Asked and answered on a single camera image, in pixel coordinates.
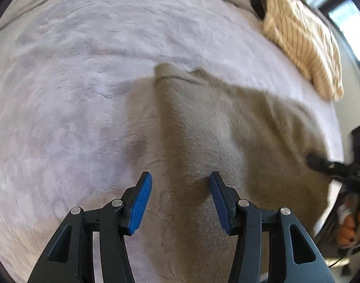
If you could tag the cream striped fleece blanket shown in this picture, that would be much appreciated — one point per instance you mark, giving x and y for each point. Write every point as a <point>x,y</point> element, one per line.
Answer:
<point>306,38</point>

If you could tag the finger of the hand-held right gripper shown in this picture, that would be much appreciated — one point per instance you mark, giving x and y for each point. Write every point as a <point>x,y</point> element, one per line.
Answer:
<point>320,162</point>

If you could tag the window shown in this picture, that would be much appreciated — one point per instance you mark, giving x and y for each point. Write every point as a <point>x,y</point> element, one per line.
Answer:
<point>342,14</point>

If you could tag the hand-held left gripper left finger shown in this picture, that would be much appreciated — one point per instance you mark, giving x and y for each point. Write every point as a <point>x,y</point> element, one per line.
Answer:
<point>140,203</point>

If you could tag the grey-brown knit sweater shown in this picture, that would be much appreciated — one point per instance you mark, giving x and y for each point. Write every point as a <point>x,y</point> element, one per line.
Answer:
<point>241,129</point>

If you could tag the person's right hand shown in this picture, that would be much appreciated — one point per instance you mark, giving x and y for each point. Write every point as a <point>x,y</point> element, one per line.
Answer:
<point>346,231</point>

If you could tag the lilac embossed bed blanket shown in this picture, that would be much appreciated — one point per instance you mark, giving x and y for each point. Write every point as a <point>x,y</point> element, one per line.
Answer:
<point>79,94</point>

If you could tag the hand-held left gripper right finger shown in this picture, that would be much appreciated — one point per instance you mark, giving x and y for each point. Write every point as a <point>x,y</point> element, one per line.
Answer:
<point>221,203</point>

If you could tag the small dark object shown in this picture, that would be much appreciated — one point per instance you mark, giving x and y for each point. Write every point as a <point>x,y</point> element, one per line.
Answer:
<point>258,4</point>

